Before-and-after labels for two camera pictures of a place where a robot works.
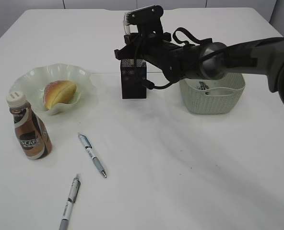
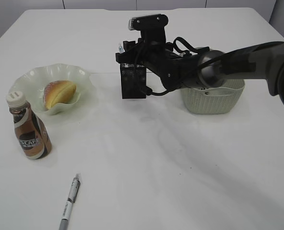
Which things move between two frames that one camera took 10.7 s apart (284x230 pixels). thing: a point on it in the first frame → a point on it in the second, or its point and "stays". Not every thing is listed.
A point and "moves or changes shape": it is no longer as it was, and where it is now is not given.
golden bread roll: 57,92 stays
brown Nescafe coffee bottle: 32,135 stays
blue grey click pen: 88,146 moves or changes shape
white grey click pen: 74,191 stays
